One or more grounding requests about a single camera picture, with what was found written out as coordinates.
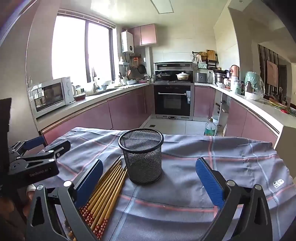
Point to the hanging black frying pan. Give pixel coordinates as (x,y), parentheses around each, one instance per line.
(142,69)

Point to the grey rice cooker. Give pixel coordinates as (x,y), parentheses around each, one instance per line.
(202,77)

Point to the black built-in oven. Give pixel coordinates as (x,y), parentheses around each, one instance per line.
(172,102)

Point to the white casserole pot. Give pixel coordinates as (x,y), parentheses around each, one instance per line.
(183,76)

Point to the kitchen sink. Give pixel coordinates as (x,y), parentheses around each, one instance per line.
(103,91)

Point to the wooden cutting board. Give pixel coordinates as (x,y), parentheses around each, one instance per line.
(211,55)

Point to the bundle of bamboo chopsticks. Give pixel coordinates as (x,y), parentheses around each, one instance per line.
(108,192)

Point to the ceiling light panel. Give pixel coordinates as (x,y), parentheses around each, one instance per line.
(161,6)

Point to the clear plastic bottle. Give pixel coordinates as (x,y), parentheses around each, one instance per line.
(210,128)

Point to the steel stock pot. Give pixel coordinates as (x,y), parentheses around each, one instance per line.
(220,78)

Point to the white water heater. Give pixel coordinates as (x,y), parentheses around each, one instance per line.
(127,41)

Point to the kitchen window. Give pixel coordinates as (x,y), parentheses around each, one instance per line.
(69,46)

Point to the person's left hand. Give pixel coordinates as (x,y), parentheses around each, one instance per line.
(29,188)

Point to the green tissue box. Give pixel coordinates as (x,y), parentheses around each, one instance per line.
(202,65)

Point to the pink base cabinet run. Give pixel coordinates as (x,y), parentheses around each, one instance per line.
(124,109)
(242,120)

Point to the black range hood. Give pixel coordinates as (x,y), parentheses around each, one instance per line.
(173,66)

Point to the black wall rack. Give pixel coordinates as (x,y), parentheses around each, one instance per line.
(211,63)

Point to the dark red bowl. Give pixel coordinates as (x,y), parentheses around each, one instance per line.
(80,96)

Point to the grey plaid tablecloth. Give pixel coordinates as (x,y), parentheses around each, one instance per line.
(180,185)

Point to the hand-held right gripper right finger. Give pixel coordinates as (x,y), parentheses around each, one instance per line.
(209,183)

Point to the pink kettle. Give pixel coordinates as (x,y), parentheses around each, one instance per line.
(234,70)

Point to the black cooking pot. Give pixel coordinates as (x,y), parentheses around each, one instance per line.
(162,76)

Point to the black mesh utensil cup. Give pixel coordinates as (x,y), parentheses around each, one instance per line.
(143,162)

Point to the white microwave oven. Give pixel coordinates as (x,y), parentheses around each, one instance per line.
(50,95)

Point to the pink wall cabinet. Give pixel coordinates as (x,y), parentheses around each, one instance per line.
(144,34)

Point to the green bag-covered appliance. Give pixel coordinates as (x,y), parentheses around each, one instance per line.
(254,84)

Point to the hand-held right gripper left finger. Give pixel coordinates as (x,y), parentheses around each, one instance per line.
(89,183)

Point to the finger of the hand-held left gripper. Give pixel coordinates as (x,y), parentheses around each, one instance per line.
(34,142)
(61,147)

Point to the pink wall picture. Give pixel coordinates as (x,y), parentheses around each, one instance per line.
(272,71)

